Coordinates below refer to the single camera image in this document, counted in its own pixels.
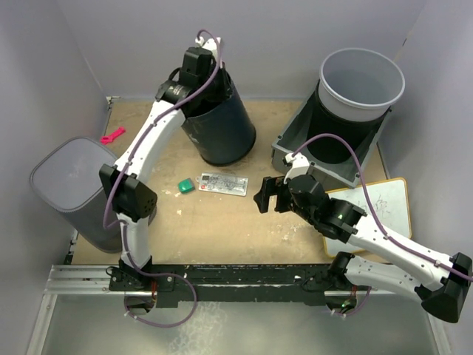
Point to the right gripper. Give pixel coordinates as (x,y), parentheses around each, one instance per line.
(272,186)

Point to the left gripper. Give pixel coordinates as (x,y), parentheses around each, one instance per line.
(226,87)

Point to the dark blue cylindrical bin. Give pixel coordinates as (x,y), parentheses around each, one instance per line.
(223,135)

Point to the grey ribbed laundry basket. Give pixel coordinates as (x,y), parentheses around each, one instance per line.
(107,203)

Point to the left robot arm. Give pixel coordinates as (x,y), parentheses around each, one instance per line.
(166,116)

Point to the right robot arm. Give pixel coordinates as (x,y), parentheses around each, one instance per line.
(438,281)

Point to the clear plastic label card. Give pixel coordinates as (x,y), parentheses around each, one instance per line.
(223,184)

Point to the green small box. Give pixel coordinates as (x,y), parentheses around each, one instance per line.
(186,186)

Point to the grey rectangular plastic crate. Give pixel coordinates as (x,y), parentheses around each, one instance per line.
(330,161)

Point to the pink plastic clip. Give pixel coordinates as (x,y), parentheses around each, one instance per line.
(107,139)

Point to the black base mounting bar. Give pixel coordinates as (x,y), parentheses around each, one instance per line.
(175,283)

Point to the light grey plastic bucket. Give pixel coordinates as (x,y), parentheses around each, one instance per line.
(359,85)

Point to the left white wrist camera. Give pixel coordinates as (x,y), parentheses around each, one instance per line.
(210,44)

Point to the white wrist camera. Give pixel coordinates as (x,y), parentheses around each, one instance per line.
(210,44)
(298,165)

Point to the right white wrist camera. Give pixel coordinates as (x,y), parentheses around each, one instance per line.
(298,165)

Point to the small whiteboard with yellow frame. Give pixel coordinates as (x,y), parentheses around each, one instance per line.
(389,199)

